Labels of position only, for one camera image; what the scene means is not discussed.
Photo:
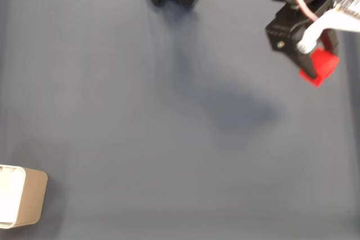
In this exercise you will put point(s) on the beige box with white inside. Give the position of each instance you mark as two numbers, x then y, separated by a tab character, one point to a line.
32	198

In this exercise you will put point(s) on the camera board on white mount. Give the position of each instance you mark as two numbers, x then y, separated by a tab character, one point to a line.
337	20

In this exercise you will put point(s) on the grey table mat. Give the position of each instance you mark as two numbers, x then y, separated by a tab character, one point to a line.
180	138

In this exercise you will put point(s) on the red cube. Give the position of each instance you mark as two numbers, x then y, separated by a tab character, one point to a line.
323	63

